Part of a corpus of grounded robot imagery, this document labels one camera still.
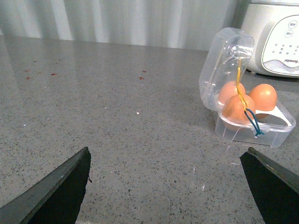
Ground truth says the clear plastic egg box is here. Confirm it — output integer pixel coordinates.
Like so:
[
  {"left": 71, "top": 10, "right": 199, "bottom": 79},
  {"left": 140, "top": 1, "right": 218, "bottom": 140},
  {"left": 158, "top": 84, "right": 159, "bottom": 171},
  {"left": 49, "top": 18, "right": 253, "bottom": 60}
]
[{"left": 199, "top": 28, "right": 296, "bottom": 148}]

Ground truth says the blue rubber band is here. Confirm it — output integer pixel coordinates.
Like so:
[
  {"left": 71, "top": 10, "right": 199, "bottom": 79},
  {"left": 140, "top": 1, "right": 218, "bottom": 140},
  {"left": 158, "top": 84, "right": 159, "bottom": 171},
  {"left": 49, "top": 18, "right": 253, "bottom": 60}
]
[{"left": 244, "top": 108, "right": 264, "bottom": 138}]

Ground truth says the brown egg front left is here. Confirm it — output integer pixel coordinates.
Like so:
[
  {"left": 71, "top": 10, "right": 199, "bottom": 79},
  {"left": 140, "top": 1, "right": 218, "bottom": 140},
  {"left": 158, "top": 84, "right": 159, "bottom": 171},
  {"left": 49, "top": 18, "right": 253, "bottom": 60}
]
[{"left": 222, "top": 95, "right": 256, "bottom": 131}]

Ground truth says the white Joyoung cooker appliance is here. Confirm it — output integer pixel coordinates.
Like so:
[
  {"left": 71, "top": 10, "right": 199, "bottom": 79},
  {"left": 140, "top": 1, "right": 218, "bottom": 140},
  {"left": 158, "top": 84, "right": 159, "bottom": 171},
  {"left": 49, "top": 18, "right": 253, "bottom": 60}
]
[{"left": 241, "top": 0, "right": 299, "bottom": 78}]

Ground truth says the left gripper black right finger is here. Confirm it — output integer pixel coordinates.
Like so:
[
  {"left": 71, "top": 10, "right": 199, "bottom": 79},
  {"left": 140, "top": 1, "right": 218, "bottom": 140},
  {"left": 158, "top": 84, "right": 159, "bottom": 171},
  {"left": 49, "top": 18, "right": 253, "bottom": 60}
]
[{"left": 240, "top": 147, "right": 299, "bottom": 224}]

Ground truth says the brown egg back right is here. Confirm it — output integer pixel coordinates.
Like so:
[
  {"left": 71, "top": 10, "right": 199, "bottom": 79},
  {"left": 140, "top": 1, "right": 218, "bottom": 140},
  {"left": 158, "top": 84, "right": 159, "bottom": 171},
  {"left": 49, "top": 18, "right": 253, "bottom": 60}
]
[{"left": 249, "top": 84, "right": 278, "bottom": 119}]

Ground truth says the brown egg back left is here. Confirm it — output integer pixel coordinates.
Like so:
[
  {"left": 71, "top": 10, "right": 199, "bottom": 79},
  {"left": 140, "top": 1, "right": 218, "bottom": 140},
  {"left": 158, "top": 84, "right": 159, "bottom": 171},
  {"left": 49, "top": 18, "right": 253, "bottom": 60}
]
[{"left": 218, "top": 81, "right": 238, "bottom": 104}]

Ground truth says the brown egg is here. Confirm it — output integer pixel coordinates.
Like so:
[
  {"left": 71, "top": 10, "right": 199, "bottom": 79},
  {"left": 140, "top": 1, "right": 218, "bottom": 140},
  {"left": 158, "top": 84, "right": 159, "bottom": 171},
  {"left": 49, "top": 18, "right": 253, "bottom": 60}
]
[
  {"left": 218, "top": 81, "right": 238, "bottom": 104},
  {"left": 249, "top": 84, "right": 278, "bottom": 119},
  {"left": 222, "top": 95, "right": 256, "bottom": 131}
]

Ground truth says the yellow rubber band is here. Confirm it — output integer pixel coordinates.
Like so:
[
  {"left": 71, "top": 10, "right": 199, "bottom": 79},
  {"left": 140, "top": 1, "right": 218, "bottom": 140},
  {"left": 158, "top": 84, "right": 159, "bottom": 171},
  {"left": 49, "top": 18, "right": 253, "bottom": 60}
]
[{"left": 236, "top": 59, "right": 247, "bottom": 112}]

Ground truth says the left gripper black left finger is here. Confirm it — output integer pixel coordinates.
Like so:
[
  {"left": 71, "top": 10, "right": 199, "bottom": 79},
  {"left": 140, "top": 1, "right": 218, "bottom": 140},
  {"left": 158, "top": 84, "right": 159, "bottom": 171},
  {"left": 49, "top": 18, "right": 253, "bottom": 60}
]
[{"left": 0, "top": 147, "right": 91, "bottom": 224}]

